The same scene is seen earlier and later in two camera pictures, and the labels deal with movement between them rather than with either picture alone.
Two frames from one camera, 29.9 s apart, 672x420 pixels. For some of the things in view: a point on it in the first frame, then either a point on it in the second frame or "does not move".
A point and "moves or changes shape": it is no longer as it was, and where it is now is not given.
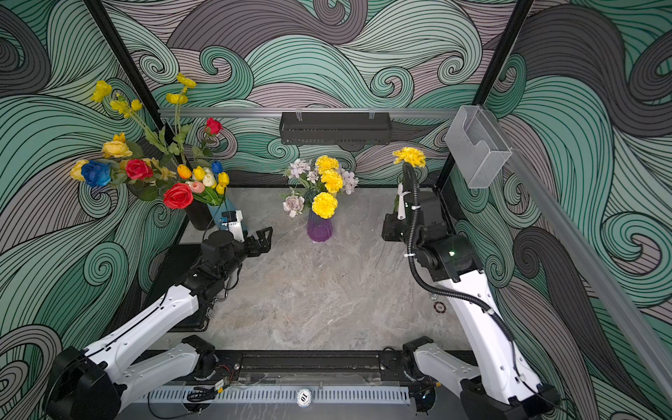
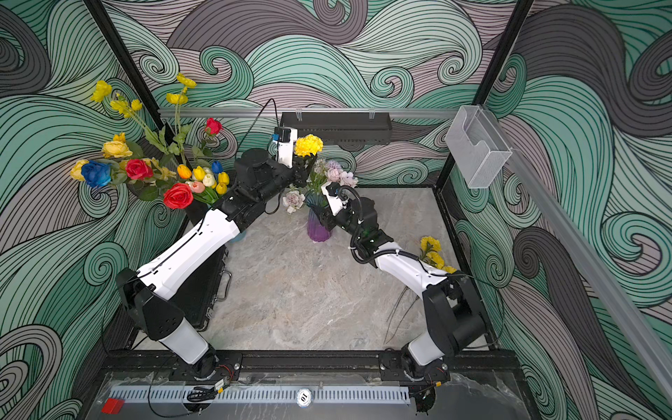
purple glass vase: (319, 229) does not move
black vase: (199, 214) does not move
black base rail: (313, 367) does not move
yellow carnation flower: (409, 155) moves or changes shape
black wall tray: (336, 128) does not move
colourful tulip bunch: (206, 184) does not move
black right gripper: (389, 234) -> (324, 217)
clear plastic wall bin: (477, 146) does not move
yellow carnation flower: (332, 180) -> (308, 144)
